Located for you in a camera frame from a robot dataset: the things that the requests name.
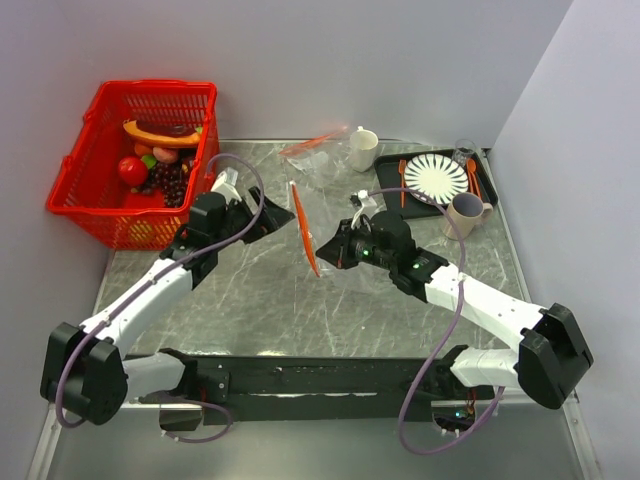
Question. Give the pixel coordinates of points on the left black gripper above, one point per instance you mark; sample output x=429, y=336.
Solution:
x=272, y=218

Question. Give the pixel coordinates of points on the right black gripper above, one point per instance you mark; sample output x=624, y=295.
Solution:
x=337, y=250

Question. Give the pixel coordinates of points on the clear zip bag orange zipper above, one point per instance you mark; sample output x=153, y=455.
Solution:
x=318, y=219

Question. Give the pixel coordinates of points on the red apple toy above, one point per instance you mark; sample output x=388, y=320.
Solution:
x=132, y=171

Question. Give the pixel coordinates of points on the orange papaya slice toy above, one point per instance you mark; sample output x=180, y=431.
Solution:
x=167, y=136

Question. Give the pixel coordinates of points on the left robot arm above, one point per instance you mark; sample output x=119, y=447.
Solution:
x=86, y=373

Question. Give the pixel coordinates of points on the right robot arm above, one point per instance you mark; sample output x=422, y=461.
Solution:
x=545, y=353

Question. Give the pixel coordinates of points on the orange plastic fork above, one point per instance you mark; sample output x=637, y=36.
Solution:
x=401, y=170

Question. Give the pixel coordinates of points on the white mug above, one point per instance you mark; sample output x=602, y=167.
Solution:
x=363, y=144

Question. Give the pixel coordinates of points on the purple grapes toy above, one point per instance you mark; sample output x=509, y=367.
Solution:
x=171, y=180

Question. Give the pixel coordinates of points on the striped white plate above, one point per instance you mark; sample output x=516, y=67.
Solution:
x=436, y=176

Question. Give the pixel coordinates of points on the pink peach toy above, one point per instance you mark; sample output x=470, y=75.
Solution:
x=165, y=155

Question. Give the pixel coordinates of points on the green leaf toy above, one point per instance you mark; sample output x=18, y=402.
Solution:
x=149, y=161

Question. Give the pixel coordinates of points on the beige mug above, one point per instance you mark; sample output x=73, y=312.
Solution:
x=465, y=212

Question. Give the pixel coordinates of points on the small orange fruit toy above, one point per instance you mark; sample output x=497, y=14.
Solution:
x=142, y=150

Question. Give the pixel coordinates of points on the orange plastic spoon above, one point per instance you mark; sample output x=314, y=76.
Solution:
x=473, y=181

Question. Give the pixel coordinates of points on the clear drinking glass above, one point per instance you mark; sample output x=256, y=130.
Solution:
x=464, y=149

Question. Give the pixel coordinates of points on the red plastic basket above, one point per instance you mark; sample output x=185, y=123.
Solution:
x=88, y=190

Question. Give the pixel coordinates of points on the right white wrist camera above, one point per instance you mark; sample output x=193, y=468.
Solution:
x=363, y=204

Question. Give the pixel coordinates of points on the aluminium rail frame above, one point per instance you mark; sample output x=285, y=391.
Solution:
x=434, y=381

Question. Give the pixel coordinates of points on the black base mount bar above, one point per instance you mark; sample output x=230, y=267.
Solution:
x=285, y=388

